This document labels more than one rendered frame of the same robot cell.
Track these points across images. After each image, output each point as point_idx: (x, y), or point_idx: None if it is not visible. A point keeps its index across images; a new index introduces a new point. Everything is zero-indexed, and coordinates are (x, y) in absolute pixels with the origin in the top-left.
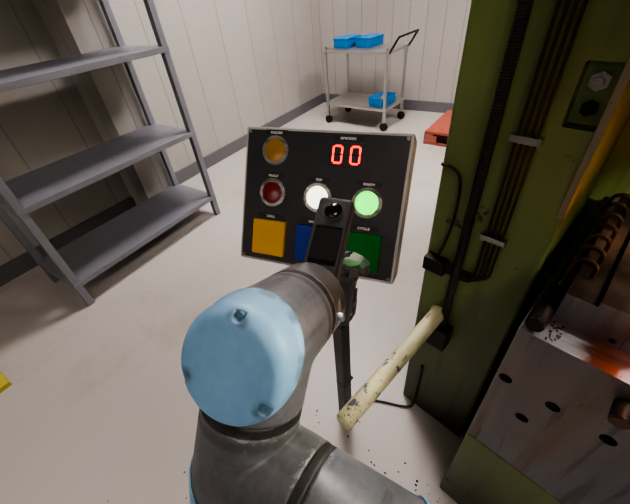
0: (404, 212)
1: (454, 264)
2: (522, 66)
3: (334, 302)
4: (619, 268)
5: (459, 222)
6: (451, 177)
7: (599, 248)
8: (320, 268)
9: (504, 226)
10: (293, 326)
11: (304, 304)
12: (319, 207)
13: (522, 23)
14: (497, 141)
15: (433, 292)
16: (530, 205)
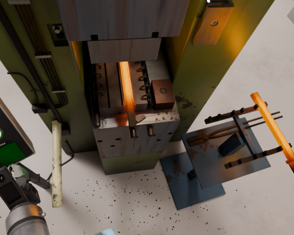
0: (15, 123)
1: (49, 105)
2: (17, 28)
3: (39, 215)
4: (108, 84)
5: (37, 89)
6: (17, 75)
7: (98, 82)
8: (22, 208)
9: (59, 83)
10: None
11: (37, 234)
12: None
13: (4, 17)
14: (30, 57)
15: (47, 116)
16: (64, 73)
